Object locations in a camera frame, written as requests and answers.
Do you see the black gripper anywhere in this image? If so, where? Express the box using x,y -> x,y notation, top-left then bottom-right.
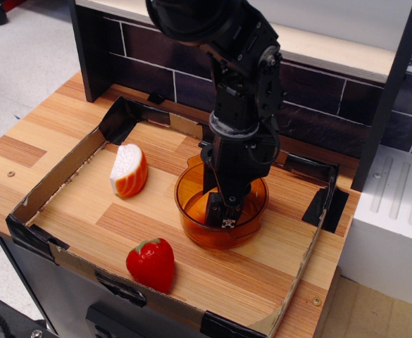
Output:
201,115 -> 280,230

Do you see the orange toy carrot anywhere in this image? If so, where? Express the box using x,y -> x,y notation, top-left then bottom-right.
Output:
187,187 -> 218,224

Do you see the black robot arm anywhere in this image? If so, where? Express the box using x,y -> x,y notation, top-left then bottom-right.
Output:
146,1 -> 285,228

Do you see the transparent orange plastic pot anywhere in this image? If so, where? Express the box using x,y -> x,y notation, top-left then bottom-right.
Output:
175,155 -> 269,249

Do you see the cardboard fence with black tape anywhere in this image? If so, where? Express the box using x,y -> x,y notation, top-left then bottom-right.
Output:
6,98 -> 353,337

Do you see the red toy strawberry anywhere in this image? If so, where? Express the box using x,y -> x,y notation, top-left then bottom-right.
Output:
126,238 -> 175,294

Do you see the white orange toy sushi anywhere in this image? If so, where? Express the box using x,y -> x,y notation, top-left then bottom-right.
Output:
110,144 -> 148,197

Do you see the dark tile backsplash panel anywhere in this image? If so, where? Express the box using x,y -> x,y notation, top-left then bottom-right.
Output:
103,14 -> 412,158

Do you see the white ribbed sink block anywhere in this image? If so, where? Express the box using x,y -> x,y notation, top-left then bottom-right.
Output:
339,146 -> 412,304

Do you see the black left frame post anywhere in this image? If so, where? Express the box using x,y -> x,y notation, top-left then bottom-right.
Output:
68,1 -> 114,102

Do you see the black vertical frame post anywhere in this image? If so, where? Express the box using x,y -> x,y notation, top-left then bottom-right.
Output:
351,6 -> 412,192

